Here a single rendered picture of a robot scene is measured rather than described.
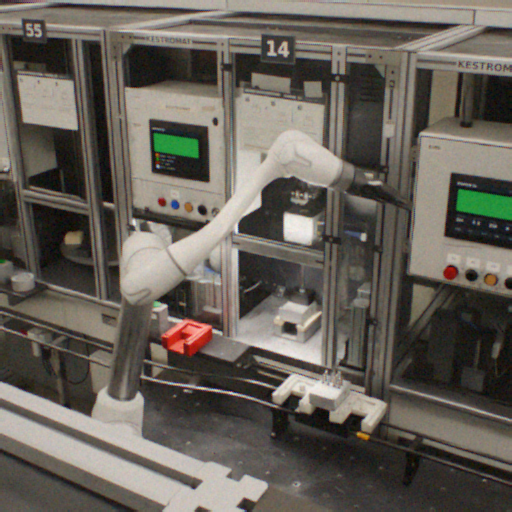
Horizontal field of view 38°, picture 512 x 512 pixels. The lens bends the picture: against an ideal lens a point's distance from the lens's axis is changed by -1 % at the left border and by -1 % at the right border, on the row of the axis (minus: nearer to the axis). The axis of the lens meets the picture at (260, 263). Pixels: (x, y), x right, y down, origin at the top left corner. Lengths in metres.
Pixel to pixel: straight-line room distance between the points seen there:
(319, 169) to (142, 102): 0.90
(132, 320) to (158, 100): 0.82
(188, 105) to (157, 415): 1.15
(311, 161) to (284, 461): 1.09
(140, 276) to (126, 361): 0.39
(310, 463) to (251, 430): 0.28
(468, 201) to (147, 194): 1.22
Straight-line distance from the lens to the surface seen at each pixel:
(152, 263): 2.07
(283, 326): 2.87
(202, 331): 2.79
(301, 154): 2.04
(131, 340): 2.33
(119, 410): 2.44
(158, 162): 2.72
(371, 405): 2.58
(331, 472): 2.58
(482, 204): 2.22
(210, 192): 2.64
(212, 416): 2.83
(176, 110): 2.64
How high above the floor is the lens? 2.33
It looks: 24 degrees down
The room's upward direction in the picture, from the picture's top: straight up
